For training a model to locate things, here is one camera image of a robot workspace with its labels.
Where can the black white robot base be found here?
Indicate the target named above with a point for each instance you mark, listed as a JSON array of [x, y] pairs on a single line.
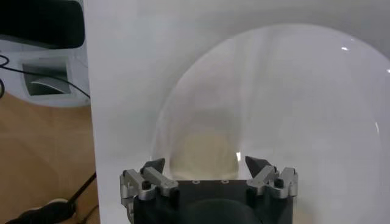
[[42, 24]]

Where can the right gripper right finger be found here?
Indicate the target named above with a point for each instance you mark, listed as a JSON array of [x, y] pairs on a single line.
[[265, 178]]

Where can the black floor power adapter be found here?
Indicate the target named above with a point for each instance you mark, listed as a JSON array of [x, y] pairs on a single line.
[[42, 214]]

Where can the white steamed baozi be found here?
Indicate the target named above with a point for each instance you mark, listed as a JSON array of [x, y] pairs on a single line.
[[204, 155]]

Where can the white round plate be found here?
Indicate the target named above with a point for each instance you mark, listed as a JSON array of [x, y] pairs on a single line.
[[289, 106]]

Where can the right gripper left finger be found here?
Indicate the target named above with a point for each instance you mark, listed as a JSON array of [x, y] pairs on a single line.
[[158, 179]]

